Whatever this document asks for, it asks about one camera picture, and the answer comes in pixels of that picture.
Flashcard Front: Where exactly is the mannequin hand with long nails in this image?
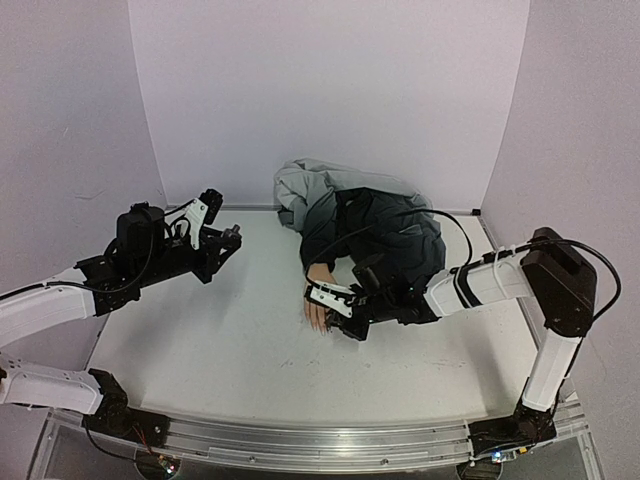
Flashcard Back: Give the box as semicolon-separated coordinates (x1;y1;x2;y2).
303;263;335;335

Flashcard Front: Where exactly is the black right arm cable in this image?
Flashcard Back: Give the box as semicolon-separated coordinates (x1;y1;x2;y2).
309;207;474;281

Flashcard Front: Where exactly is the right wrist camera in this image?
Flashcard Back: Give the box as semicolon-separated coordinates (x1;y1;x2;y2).
318;283;357;318

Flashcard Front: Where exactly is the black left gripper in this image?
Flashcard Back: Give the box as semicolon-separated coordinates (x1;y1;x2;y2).
135;229;242;289

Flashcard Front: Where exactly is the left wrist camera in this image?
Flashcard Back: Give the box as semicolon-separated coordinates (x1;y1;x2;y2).
184;189;223;250

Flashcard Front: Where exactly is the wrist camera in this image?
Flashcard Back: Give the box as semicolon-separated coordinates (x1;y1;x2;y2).
184;189;223;250
318;283;357;318

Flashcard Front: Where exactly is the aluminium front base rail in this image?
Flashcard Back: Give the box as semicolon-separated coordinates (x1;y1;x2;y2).
29;399;601;480

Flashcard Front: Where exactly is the grey and black jacket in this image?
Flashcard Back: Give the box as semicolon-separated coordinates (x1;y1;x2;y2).
274;158;446;287

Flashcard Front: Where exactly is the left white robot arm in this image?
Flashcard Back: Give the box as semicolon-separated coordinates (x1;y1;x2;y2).
1;190;242;437

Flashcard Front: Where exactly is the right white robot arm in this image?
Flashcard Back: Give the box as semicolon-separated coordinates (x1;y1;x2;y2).
305;227;597;412

